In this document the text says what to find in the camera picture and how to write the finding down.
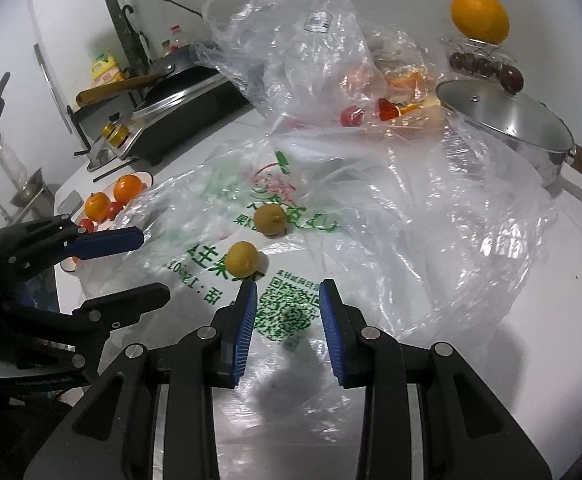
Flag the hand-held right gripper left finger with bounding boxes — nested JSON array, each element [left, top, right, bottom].
[[24, 280, 259, 480]]

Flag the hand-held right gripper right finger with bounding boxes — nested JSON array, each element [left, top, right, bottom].
[[318, 278, 554, 480]]

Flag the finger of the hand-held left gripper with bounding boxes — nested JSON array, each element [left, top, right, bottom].
[[0, 214, 145, 281], [1, 282, 172, 380]]

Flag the yellow-brown longan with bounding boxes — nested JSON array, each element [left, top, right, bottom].
[[253, 204, 289, 238], [225, 241, 261, 277]]

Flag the white plate black rim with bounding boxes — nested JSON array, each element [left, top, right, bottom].
[[58, 172, 153, 273]]

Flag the black stick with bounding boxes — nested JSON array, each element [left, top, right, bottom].
[[92, 157, 142, 183]]

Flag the steel bowl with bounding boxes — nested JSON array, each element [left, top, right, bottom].
[[10, 169, 47, 207]]

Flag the black metal rack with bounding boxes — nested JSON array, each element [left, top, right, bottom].
[[64, 102, 94, 156]]

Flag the white green printed plastic bag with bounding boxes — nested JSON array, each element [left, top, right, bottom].
[[78, 120, 559, 441]]

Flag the black induction cooker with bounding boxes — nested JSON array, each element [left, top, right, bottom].
[[101, 67, 252, 167]]

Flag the yellow detergent bottle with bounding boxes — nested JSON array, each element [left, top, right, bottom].
[[90, 50, 126, 86]]

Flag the black umbrella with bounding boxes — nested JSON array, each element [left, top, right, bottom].
[[121, 5, 154, 78]]

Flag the white refrigerator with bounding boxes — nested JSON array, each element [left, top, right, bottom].
[[24, 0, 122, 131]]

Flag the grey vertical pipe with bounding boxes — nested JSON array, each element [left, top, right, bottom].
[[94, 0, 147, 76]]

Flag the orange peel scraps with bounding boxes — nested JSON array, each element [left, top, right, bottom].
[[366, 67, 439, 116]]

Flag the clear crumpled plastic bag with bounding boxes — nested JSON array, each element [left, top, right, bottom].
[[191, 0, 452, 136]]

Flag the clear holder with brown beads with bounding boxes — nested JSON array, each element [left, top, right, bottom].
[[441, 35, 519, 78]]

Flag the black pan wooden handle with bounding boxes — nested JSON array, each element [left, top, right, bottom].
[[75, 42, 222, 108]]

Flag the steel pot wooden handle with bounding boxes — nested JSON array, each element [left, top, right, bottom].
[[435, 66, 582, 191]]

